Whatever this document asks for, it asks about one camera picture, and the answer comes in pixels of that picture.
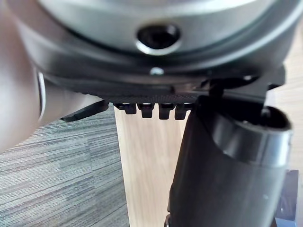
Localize light wooden cabinet panel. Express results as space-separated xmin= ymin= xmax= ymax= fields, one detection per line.
xmin=113 ymin=104 xmax=198 ymax=227
xmin=265 ymin=47 xmax=303 ymax=172

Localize pale blurred robot body part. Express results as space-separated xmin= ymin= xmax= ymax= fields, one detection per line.
xmin=0 ymin=0 xmax=107 ymax=153

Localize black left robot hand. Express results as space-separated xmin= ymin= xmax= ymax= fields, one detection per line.
xmin=35 ymin=63 xmax=295 ymax=227

